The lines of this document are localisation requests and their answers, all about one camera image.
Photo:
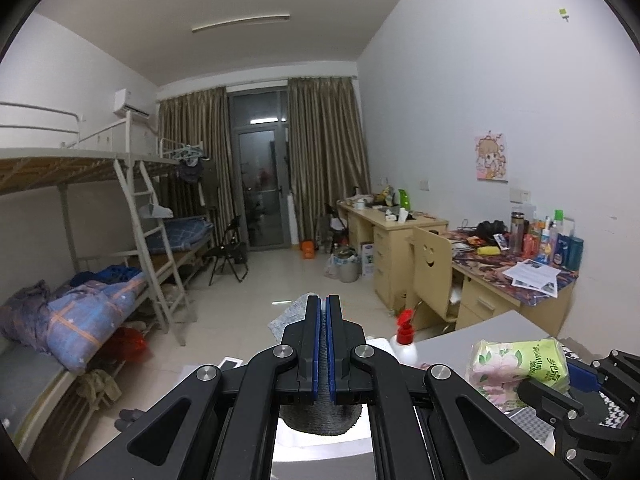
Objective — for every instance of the houndstooth table mat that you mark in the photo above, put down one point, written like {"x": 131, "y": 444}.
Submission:
{"x": 612, "y": 410}

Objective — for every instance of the white plastic bag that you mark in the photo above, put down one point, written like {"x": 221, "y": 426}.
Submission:
{"x": 342, "y": 269}

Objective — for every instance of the glass balcony door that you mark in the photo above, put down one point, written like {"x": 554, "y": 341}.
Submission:
{"x": 260, "y": 180}

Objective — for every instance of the wooden smiley face chair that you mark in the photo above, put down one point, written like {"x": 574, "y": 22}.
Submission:
{"x": 430, "y": 260}

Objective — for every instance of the orange bucket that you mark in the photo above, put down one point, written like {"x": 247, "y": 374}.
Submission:
{"x": 307, "y": 251}

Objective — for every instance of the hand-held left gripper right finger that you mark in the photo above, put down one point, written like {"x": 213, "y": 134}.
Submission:
{"x": 330, "y": 340}

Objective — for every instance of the hanging dark clothes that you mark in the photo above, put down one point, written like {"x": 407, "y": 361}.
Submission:
{"x": 190, "y": 171}

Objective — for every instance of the green wall sticker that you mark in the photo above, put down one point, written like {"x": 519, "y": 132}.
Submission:
{"x": 564, "y": 12}

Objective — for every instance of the yellow packet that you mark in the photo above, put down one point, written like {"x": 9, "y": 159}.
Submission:
{"x": 488, "y": 250}

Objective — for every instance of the red plastic bag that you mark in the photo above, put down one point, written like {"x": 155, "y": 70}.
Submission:
{"x": 130, "y": 344}

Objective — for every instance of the white hanging bag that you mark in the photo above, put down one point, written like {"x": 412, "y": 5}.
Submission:
{"x": 154, "y": 211}

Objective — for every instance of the ceiling tube light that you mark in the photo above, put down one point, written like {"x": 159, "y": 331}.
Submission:
{"x": 240, "y": 23}

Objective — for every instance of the white red-trigger spray bottle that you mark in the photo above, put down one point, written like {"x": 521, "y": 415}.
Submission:
{"x": 406, "y": 340}

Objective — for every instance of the grey knit cloth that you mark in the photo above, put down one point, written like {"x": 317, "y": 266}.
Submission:
{"x": 320, "y": 417}

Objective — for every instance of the white air conditioner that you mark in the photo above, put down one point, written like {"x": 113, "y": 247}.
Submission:
{"x": 129, "y": 102}

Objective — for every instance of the white remote control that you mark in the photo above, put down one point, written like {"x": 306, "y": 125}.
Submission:
{"x": 230, "y": 363}

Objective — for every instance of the green capped white bottle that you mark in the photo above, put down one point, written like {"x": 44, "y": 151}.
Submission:
{"x": 557, "y": 227}

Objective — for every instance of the dark thermos bottle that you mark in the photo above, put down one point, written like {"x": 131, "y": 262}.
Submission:
{"x": 516, "y": 230}

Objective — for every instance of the white metal bunk bed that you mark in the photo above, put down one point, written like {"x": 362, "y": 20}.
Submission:
{"x": 190, "y": 260}
{"x": 60, "y": 162}

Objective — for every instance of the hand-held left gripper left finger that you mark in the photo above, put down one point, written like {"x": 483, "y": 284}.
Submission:
{"x": 314, "y": 350}

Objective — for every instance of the white cardboard box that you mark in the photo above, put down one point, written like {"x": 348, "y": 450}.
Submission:
{"x": 368, "y": 260}

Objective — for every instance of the printed paper sheets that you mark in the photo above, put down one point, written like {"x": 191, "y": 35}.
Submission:
{"x": 532, "y": 275}

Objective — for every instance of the white bunk bed ladder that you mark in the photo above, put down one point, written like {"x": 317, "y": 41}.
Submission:
{"x": 150, "y": 240}

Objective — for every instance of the green pink tissue pack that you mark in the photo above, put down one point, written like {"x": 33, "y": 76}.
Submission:
{"x": 500, "y": 365}

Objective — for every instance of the dark blue garment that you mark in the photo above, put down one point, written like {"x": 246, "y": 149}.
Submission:
{"x": 112, "y": 275}

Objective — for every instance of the blue checked quilt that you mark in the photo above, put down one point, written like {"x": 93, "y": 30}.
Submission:
{"x": 85, "y": 315}

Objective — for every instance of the cartoon wall poster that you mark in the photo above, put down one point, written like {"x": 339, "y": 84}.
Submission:
{"x": 491, "y": 157}

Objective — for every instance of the olive cloth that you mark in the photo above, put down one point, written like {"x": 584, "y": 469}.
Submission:
{"x": 97, "y": 385}

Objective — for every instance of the teal bottle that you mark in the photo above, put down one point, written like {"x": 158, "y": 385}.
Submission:
{"x": 574, "y": 254}

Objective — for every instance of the white wall socket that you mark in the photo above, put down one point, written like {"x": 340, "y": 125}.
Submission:
{"x": 520, "y": 196}

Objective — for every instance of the blue plaid bedding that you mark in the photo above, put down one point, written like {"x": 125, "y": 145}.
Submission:
{"x": 180, "y": 232}

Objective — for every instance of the black headphones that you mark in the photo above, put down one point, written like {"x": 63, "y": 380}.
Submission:
{"x": 490, "y": 230}

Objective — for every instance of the wooden desk with printed cover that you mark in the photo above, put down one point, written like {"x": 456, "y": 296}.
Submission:
{"x": 490, "y": 305}

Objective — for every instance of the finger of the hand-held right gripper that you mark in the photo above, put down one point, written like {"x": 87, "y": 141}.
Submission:
{"x": 582, "y": 376}
{"x": 547, "y": 400}

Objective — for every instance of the red can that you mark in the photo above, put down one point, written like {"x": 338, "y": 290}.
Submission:
{"x": 530, "y": 246}

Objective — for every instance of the black folding chair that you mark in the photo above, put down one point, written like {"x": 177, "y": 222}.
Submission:
{"x": 227, "y": 250}

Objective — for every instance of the light wooden desk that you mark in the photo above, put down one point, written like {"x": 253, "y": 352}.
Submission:
{"x": 385, "y": 260}

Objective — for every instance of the brown curtain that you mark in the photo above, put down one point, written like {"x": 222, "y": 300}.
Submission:
{"x": 325, "y": 150}
{"x": 195, "y": 125}

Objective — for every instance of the purple blanket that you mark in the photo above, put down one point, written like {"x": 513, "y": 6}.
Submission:
{"x": 22, "y": 315}

